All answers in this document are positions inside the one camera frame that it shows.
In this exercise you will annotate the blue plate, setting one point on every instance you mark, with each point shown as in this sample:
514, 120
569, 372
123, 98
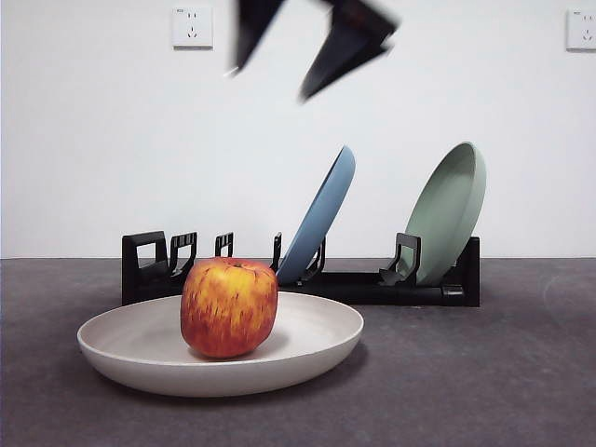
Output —
321, 219

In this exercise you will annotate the cream yellow plate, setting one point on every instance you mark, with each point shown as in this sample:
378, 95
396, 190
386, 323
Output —
139, 368

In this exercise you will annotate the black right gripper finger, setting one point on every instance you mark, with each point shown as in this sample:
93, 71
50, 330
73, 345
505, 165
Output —
256, 28
349, 46

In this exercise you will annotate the white wall socket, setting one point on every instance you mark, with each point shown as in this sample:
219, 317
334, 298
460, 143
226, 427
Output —
193, 28
582, 30

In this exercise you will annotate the red yellow apple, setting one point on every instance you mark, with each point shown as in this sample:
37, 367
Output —
228, 312

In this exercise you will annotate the black plate rack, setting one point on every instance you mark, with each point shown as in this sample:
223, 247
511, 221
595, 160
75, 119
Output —
372, 291

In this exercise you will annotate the green plate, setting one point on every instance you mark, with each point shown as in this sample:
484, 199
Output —
447, 209

